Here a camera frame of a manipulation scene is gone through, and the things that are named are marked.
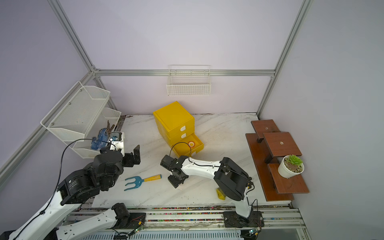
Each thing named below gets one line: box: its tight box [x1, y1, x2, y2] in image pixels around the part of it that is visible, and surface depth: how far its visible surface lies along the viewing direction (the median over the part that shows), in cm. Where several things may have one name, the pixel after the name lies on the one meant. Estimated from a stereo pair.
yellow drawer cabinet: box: [153, 101, 204, 157], surface depth 93 cm
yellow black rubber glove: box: [216, 187, 227, 201], surface depth 81 cm
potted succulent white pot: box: [278, 154, 305, 179], surface depth 69 cm
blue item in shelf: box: [90, 127, 109, 150], surface depth 90 cm
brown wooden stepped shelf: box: [245, 119, 310, 202], surface depth 76 cm
